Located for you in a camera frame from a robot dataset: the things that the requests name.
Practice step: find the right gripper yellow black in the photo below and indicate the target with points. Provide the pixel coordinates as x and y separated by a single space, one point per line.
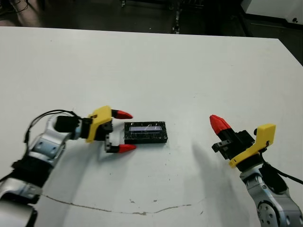
241 145

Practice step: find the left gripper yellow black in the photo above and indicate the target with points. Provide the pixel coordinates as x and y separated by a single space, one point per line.
98 125

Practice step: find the black box lid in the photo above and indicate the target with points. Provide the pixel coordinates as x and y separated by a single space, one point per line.
145 134

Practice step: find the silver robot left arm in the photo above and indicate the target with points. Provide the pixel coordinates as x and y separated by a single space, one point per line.
42 146

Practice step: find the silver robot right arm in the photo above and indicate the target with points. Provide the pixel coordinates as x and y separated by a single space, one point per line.
270 203

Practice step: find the black metal post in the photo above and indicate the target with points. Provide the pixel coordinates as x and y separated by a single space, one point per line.
177 16

